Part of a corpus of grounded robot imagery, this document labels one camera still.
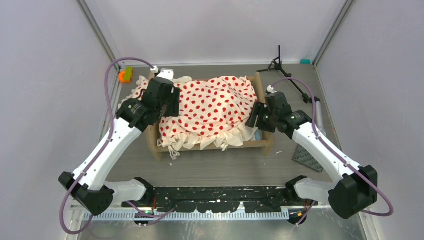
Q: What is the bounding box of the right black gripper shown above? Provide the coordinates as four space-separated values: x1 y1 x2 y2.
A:
246 101 278 133

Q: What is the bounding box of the wooden pet bed frame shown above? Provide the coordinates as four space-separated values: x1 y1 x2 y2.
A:
147 71 274 159

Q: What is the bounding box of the strawberry print ruffled blanket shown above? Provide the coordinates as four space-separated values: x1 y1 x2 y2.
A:
119 74 261 159

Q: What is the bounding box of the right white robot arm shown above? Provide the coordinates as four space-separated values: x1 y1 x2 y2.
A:
246 91 378 219

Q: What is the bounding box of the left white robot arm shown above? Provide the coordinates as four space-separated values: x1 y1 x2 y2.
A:
59 69 180 216

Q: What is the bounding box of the orange green toy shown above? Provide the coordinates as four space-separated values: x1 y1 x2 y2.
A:
118 66 134 84

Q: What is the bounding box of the black perforated pad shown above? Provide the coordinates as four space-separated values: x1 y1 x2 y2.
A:
292 145 324 173

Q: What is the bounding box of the teal small block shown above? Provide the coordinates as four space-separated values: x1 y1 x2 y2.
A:
299 59 312 65

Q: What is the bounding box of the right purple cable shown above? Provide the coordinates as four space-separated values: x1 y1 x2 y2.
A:
265 78 395 220

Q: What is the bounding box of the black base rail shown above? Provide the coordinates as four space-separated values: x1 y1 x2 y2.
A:
69 185 372 223

